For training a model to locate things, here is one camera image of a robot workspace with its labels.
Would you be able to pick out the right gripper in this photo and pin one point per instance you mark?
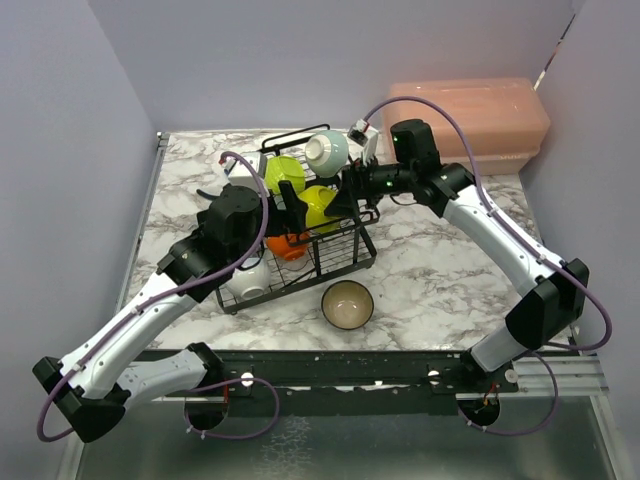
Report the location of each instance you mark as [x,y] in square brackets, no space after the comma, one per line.
[354,186]

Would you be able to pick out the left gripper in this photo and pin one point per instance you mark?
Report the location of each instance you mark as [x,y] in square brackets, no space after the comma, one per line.
[293,219]

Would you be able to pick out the black wire dish rack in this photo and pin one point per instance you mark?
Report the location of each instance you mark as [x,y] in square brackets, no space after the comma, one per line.
[329,256]

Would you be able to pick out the yellow-green bowl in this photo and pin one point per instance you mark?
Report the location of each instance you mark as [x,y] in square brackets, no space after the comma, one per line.
[318,198]

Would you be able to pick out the orange bowl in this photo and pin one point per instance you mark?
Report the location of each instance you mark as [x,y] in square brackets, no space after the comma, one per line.
[284,247]

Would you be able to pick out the white square bowl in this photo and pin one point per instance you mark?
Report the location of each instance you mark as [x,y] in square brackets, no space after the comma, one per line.
[284,168]

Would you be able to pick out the pale teal bowl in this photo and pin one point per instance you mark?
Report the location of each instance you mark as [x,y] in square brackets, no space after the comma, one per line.
[326,153]

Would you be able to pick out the black rimmed bowl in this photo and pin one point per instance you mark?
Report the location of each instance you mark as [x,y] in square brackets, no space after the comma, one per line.
[347,305]

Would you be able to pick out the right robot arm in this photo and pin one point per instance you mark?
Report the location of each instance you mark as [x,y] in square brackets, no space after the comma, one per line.
[549,287]

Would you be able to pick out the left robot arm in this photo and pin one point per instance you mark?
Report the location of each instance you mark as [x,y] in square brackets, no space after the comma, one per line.
[96,384]

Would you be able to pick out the pink plastic storage box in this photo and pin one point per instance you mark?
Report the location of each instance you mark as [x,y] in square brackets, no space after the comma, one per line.
[502,118]

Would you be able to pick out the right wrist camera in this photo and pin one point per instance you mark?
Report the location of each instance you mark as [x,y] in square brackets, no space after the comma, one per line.
[366,136]

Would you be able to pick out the blue handled pliers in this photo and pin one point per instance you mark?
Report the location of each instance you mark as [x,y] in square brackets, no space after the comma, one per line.
[205,195]

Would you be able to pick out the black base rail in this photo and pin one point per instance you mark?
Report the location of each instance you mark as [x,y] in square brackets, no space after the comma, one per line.
[346,383]

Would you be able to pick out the aluminium frame rail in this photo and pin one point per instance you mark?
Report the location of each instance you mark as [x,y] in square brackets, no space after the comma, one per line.
[576,376]

